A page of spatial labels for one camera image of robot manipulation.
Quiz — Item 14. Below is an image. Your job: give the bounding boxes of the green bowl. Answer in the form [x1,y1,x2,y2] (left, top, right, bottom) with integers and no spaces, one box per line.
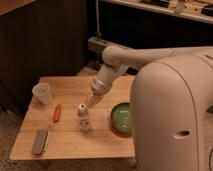
[110,102,132,136]

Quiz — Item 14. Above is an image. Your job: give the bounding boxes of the clear plastic bottle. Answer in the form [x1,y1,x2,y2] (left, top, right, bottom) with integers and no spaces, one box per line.
[77,104,91,131]

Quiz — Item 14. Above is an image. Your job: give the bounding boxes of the vertical metal pole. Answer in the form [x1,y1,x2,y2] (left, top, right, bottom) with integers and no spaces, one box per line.
[95,0,101,41]

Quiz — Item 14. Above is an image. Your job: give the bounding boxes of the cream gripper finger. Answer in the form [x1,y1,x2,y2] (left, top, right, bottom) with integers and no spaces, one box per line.
[85,94,95,106]
[90,96,102,107]

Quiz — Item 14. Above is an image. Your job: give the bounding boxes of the clear plastic cup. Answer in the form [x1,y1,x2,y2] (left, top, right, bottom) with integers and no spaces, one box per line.
[32,83,52,105]

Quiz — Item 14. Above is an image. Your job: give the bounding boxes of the grey sponge block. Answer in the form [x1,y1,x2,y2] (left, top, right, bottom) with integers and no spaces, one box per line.
[31,129,48,155]

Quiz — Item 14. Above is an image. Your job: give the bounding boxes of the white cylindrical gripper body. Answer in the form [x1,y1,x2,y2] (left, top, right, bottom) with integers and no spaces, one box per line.
[90,64,118,96]

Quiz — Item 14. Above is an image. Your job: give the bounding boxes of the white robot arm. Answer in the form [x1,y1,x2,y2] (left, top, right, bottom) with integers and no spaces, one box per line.
[85,45,213,107]

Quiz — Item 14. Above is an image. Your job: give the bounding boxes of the wooden table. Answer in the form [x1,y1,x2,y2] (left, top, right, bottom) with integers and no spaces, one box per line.
[10,76,134,161]

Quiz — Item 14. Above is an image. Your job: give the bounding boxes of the dark wooden cabinet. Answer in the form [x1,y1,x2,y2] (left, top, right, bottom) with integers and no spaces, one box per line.
[0,0,87,116]

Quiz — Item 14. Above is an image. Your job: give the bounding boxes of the background shelf counter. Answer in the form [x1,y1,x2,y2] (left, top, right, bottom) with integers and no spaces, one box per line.
[102,0,213,24]

